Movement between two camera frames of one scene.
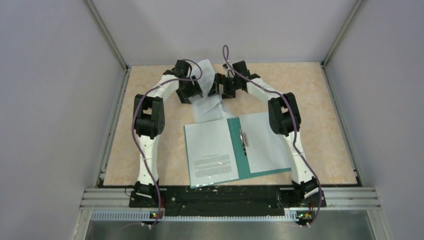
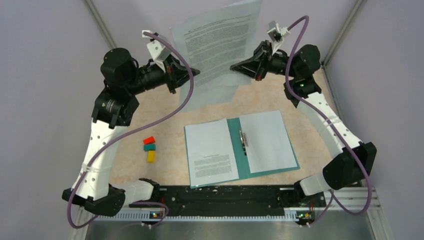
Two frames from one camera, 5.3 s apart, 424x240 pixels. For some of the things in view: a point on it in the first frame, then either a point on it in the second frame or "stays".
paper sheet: [267, 150] stays
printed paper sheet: [210, 155] stays
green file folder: [240, 153] stays
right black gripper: [219, 79] to [251, 66]
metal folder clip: [244, 140] stays
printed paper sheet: [207, 108] to [214, 41]
